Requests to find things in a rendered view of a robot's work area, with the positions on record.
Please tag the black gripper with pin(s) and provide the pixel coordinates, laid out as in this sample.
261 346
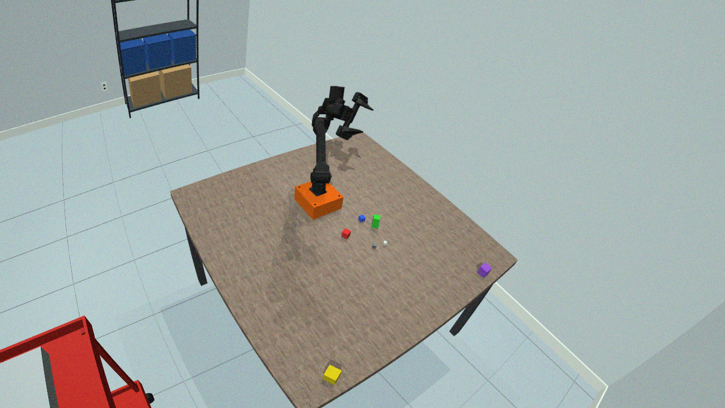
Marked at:
345 131

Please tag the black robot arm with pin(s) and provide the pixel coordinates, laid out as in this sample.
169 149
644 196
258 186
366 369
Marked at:
333 107

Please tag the purple cube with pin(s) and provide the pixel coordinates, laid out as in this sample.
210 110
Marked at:
484 270

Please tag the yellow block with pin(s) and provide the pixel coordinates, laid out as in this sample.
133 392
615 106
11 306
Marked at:
332 374

